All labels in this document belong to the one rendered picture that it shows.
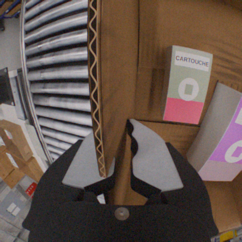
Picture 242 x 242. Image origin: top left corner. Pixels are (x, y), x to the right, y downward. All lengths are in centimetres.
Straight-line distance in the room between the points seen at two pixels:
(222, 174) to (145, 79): 22
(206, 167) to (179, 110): 11
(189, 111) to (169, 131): 7
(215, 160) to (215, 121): 6
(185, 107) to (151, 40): 11
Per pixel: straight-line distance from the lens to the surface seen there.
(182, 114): 18
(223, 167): 25
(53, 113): 62
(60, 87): 52
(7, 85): 92
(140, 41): 20
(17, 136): 100
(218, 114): 21
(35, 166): 119
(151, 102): 22
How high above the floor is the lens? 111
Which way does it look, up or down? 56 degrees down
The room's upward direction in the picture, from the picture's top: 147 degrees counter-clockwise
